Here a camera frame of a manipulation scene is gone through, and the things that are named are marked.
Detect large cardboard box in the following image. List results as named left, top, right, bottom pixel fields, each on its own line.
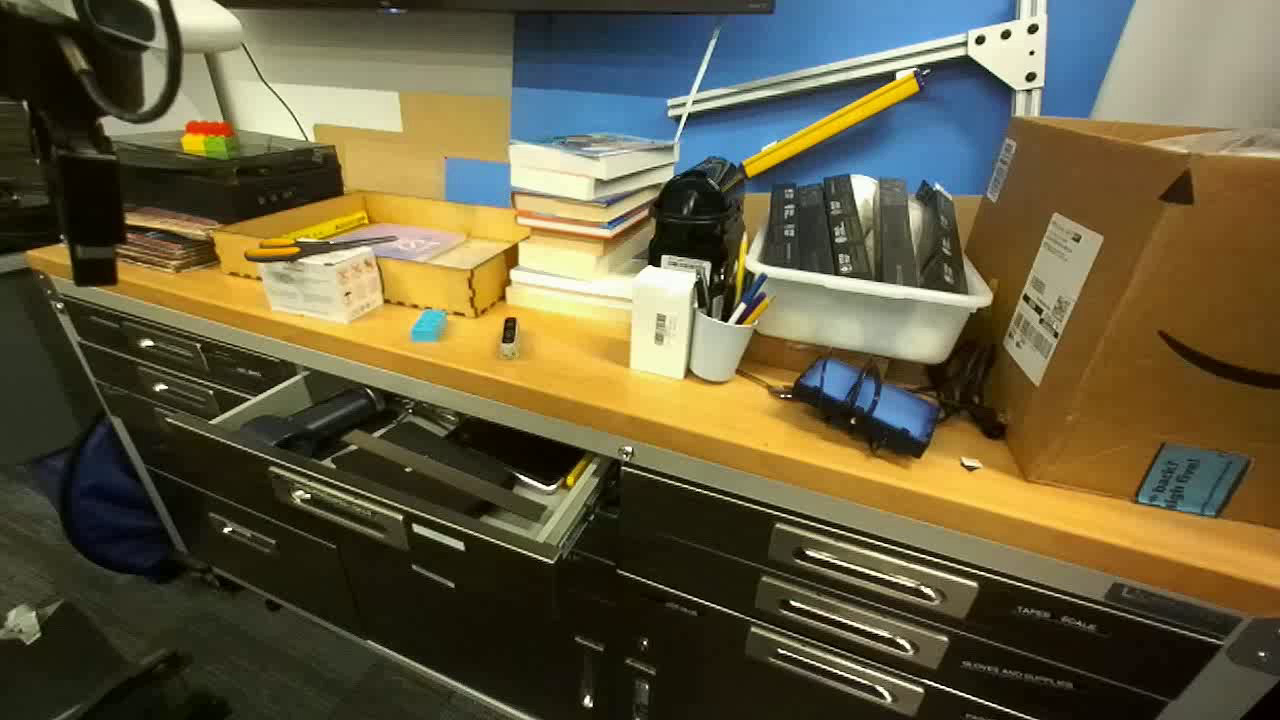
left=969, top=119, right=1280, bottom=529

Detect white pen cup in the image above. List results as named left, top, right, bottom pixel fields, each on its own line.
left=688, top=315, right=754, bottom=385

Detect blue black pouch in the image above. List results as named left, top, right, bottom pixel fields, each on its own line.
left=793, top=360, right=941, bottom=457

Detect small black grey bottle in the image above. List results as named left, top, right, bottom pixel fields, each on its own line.
left=495, top=315, right=520, bottom=360

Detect black case with bricks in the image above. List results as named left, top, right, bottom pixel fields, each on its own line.
left=115, top=131, right=344, bottom=222

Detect grey drawer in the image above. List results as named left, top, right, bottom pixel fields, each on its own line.
left=165, top=372, right=613, bottom=561

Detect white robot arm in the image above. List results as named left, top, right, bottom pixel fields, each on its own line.
left=0, top=0, right=245, bottom=289

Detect grey drawer cabinet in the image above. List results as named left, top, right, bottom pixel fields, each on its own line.
left=57, top=273, right=1280, bottom=720

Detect wooden laser-cut tray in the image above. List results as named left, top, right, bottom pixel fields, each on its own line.
left=212, top=192, right=524, bottom=315

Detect black keyboards in bin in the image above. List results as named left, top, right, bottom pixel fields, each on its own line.
left=759, top=176, right=969, bottom=290

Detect stack of books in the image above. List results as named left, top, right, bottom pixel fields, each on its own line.
left=510, top=131, right=676, bottom=319

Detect small white card box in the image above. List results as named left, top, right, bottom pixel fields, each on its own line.
left=259, top=249, right=384, bottom=322

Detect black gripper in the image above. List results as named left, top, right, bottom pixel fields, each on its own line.
left=31, top=105, right=123, bottom=289

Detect white plastic bin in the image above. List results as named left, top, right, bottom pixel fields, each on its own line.
left=743, top=253, right=991, bottom=364

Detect blue Lego brick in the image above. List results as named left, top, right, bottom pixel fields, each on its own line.
left=407, top=308, right=450, bottom=343

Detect white aluminium wall bracket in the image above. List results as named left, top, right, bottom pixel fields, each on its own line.
left=664, top=0, right=1048, bottom=115

